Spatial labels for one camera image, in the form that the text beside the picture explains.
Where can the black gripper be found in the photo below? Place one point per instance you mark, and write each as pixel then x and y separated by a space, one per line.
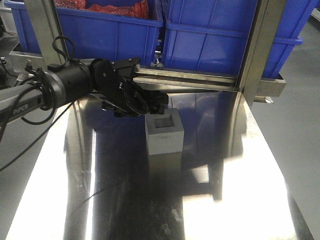
pixel 121 95

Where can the gray square foam base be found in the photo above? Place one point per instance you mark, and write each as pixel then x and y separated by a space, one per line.
pixel 164 132

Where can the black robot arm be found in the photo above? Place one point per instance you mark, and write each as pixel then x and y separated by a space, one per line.
pixel 61 85

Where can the right blue plastic bin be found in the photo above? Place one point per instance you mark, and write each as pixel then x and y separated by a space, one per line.
pixel 211 35

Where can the blue plastic bin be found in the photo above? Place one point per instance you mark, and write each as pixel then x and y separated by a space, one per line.
pixel 97 34
pixel 211 35

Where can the left blue plastic bin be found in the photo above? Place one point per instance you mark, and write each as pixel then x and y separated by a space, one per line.
pixel 97 34

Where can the red mesh material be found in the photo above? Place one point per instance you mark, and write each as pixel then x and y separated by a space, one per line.
pixel 137 10

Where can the stainless steel rack frame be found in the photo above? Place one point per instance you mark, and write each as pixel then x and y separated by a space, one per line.
pixel 249 82

